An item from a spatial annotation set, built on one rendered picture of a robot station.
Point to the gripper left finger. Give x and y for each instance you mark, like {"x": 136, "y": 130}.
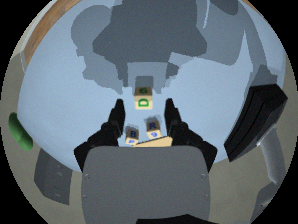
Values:
{"x": 107, "y": 136}

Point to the tan flat mat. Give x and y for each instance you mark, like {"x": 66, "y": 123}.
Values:
{"x": 159, "y": 142}

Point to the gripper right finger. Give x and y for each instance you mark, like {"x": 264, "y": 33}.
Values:
{"x": 185, "y": 136}

